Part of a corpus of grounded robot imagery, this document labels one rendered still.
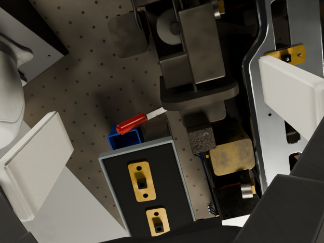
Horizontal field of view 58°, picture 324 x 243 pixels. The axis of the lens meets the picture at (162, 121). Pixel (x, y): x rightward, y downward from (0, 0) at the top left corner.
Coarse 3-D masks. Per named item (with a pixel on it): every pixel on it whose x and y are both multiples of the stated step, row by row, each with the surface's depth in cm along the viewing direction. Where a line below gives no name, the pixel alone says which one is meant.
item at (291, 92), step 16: (272, 64) 16; (288, 64) 15; (272, 80) 16; (288, 80) 14; (304, 80) 12; (320, 80) 12; (272, 96) 17; (288, 96) 14; (304, 96) 12; (320, 96) 11; (288, 112) 15; (304, 112) 13; (320, 112) 12; (304, 128) 13
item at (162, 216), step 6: (150, 210) 57; (156, 210) 57; (162, 210) 57; (150, 216) 57; (156, 216) 57; (162, 216) 57; (150, 222) 58; (156, 222) 58; (162, 222) 58; (150, 228) 58; (156, 228) 57; (162, 228) 57; (168, 228) 58; (156, 234) 59
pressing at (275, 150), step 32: (256, 0) 58; (288, 0) 58; (320, 0) 59; (256, 32) 62; (320, 32) 61; (256, 64) 63; (320, 64) 63; (256, 96) 65; (256, 128) 68; (256, 160) 71; (288, 160) 72
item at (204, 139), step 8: (192, 128) 59; (200, 128) 58; (208, 128) 57; (192, 136) 58; (200, 136) 58; (208, 136) 58; (192, 144) 58; (200, 144) 58; (208, 144) 59; (192, 152) 59
